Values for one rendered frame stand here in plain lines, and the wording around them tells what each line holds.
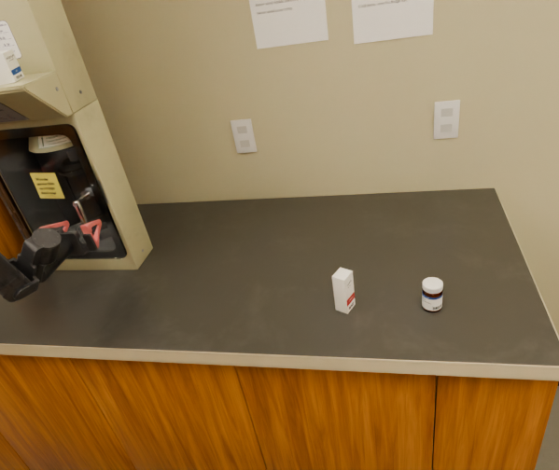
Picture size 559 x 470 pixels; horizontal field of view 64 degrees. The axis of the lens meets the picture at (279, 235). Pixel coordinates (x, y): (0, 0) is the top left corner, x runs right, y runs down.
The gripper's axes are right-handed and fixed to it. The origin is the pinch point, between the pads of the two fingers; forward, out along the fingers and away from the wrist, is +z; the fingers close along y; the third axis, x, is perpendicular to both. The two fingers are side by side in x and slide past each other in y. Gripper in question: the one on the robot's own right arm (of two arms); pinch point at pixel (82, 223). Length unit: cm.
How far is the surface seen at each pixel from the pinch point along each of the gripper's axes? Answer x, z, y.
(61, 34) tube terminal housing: -41.5, 15.6, -4.5
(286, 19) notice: -32, 53, -49
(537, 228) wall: 42, 52, -121
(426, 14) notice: -28, 53, -86
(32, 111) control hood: -28.7, 3.1, 1.5
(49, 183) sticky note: -8.7, 6.8, 10.2
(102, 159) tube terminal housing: -11.8, 11.9, -4.1
